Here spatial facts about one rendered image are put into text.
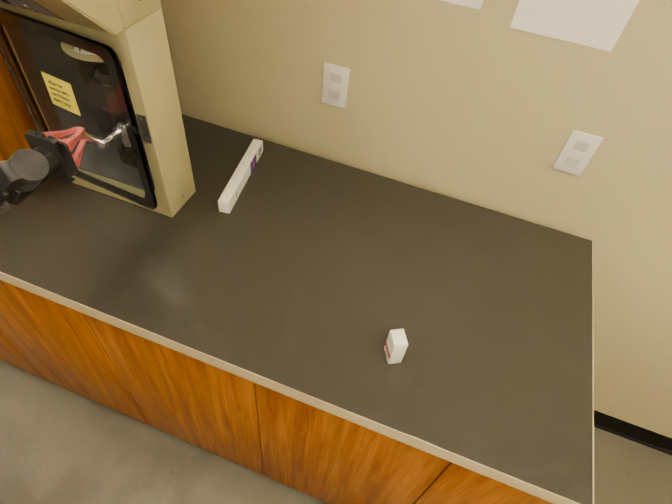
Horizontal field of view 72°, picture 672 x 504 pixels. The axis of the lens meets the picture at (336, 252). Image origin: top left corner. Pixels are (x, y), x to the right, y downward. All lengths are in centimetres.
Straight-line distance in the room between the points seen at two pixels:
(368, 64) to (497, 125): 36
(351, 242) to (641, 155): 71
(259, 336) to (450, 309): 44
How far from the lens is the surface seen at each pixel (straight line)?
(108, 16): 94
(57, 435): 209
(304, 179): 133
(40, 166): 95
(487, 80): 121
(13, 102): 134
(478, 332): 110
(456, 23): 117
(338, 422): 109
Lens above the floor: 181
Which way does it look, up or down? 49 degrees down
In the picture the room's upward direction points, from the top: 8 degrees clockwise
